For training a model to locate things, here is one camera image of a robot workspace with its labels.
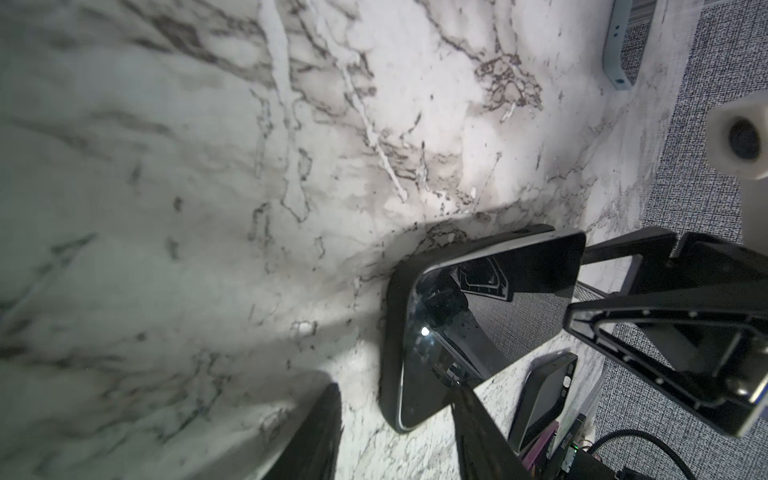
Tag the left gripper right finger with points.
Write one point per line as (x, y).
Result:
(483, 452)

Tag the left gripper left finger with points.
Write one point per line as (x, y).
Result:
(312, 452)

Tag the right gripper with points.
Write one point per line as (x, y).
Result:
(704, 343)

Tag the black smartphone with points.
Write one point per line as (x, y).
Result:
(541, 295)

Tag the light blue phone case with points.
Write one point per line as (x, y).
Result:
(611, 57)

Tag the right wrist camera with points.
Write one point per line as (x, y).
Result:
(736, 145)

